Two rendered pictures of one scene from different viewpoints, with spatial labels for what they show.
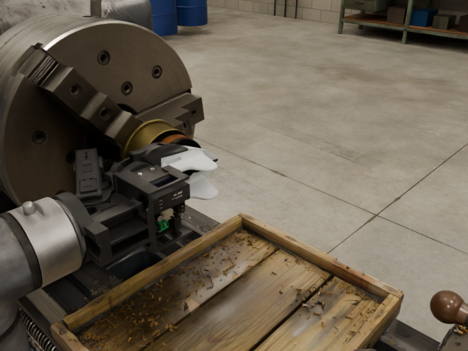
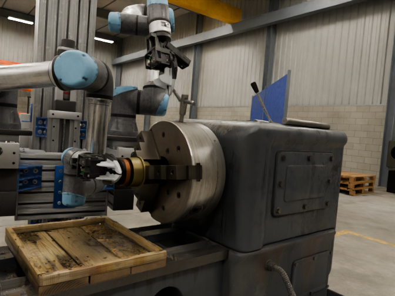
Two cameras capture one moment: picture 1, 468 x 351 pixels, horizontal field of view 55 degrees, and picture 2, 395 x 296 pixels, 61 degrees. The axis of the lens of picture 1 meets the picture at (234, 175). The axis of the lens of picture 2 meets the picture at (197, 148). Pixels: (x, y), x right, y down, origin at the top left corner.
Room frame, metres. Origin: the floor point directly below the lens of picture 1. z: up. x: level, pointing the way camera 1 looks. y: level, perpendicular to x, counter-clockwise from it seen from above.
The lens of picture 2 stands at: (0.82, -0.82, 1.21)
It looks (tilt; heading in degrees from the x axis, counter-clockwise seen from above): 3 degrees down; 97
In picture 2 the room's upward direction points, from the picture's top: 4 degrees clockwise
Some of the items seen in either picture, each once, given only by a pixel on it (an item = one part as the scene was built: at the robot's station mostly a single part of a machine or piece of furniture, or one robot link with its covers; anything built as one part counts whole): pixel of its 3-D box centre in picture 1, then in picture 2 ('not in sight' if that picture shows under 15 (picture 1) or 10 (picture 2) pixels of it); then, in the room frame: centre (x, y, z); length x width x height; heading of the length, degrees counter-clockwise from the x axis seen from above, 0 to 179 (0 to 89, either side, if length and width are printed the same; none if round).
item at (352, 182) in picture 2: not in sight; (347, 182); (3.53, 7.87, 0.22); 1.25 x 0.86 x 0.44; 48
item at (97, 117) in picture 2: not in sight; (97, 128); (0.29, 0.36, 1.19); 0.12 x 0.11 x 0.49; 177
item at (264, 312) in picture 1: (235, 319); (81, 245); (0.43, 0.00, 0.89); 0.36 x 0.30 x 0.04; 137
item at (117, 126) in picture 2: not in sight; (122, 124); (0.27, 0.68, 1.21); 0.15 x 0.15 x 0.10
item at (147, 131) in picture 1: (159, 157); (132, 172); (0.52, 0.10, 1.08); 0.09 x 0.09 x 0.09; 47
